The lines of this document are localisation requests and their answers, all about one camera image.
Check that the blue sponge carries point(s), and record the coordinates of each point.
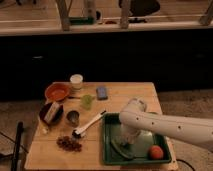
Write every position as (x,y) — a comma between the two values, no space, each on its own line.
(101,93)

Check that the green plastic tray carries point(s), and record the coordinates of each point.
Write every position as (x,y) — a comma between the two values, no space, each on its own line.
(134,154)

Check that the grey towel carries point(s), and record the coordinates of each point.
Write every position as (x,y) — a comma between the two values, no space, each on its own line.
(123,143)

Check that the white cup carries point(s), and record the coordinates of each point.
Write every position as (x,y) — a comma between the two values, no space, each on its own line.
(76,81)

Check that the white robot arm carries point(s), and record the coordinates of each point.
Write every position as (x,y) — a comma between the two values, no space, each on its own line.
(134,118)

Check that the black pole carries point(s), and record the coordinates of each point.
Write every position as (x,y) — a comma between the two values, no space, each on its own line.
(16,149)

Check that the garlic bulb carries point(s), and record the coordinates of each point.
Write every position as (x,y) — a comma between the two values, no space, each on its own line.
(44,129)

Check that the white handled brush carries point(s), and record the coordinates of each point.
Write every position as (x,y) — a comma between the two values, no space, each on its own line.
(80,131)

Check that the white box in bowl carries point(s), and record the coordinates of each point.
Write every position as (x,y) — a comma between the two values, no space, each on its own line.
(52,112)

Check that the wooden table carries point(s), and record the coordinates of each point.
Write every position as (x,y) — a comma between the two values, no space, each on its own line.
(44,155)

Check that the orange bowl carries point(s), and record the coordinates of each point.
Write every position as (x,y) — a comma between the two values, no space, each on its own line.
(57,92)

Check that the black bowl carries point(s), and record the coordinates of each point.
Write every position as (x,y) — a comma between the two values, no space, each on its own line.
(44,111)

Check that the small metal cup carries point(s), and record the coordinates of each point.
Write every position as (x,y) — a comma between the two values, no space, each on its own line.
(72,118)

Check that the pile of brown nuts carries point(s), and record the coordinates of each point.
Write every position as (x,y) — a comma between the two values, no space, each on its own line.
(68,144)

